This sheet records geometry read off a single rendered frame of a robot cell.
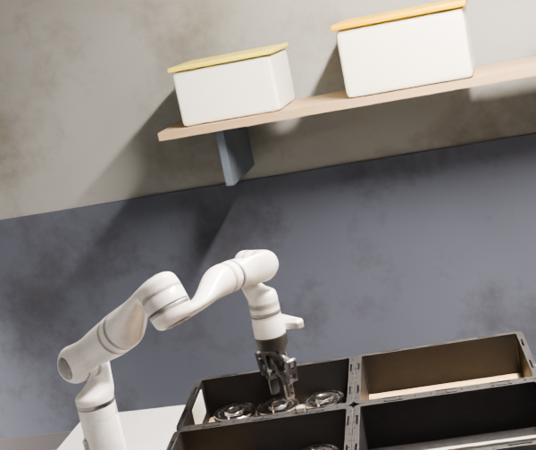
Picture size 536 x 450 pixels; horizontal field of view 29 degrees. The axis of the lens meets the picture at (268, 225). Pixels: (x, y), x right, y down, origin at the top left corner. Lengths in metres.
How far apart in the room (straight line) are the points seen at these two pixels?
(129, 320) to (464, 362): 0.82
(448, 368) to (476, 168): 1.76
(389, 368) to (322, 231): 1.81
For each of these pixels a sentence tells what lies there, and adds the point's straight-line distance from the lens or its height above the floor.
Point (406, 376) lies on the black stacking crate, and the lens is 2.52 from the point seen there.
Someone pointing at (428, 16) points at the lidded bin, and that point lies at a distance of 3.62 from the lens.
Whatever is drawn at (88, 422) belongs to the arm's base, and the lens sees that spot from 2.50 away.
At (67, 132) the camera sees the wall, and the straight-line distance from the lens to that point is 4.46.
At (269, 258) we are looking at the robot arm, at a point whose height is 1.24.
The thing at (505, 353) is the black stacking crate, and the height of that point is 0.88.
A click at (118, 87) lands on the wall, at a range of 4.35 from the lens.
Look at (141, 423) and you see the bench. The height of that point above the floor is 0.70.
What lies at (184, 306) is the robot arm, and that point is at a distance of 2.09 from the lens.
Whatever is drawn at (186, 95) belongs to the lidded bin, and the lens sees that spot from 3.80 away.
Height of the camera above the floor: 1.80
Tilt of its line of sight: 12 degrees down
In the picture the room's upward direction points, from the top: 11 degrees counter-clockwise
